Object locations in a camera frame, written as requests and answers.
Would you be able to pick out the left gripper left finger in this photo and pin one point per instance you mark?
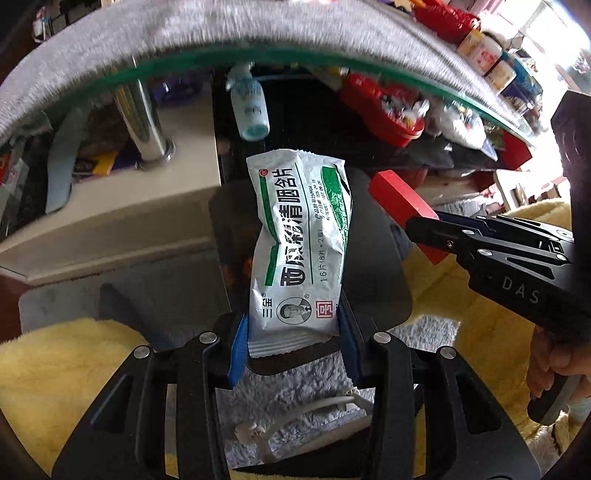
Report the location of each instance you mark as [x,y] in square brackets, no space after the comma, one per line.
[122,433]

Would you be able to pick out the person's right hand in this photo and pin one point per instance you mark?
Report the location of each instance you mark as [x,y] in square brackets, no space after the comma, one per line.
[548,359]

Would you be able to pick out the red block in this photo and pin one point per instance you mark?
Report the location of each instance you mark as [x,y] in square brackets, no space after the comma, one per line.
[400,201]

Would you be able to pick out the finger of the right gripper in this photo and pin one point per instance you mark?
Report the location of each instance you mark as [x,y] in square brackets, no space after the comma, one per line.
[436,236]
[512,229]

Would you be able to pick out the yellow fluffy blanket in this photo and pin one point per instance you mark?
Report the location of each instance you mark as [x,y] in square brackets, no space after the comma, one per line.
[50,377]

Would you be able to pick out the grey woven table cloth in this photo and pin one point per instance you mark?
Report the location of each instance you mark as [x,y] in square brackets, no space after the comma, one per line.
[134,39]

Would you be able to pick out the blue cookie tin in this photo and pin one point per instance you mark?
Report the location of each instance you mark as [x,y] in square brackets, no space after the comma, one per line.
[524,86]

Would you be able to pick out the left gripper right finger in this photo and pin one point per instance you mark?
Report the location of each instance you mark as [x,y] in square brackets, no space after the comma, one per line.
[468,434]

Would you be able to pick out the chrome table leg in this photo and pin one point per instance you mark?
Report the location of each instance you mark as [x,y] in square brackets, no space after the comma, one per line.
[140,117]

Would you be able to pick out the cream lotion bottle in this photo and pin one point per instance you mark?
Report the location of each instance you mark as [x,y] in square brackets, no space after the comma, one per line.
[500,76]

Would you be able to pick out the blue spray bottle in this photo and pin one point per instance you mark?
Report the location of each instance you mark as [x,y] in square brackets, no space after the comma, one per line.
[248,103]

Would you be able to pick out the red lattice basket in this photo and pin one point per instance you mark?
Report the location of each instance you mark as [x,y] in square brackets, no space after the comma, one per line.
[450,23]

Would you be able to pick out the white green medicine packet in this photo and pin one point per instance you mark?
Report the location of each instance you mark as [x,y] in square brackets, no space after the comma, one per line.
[305,206]

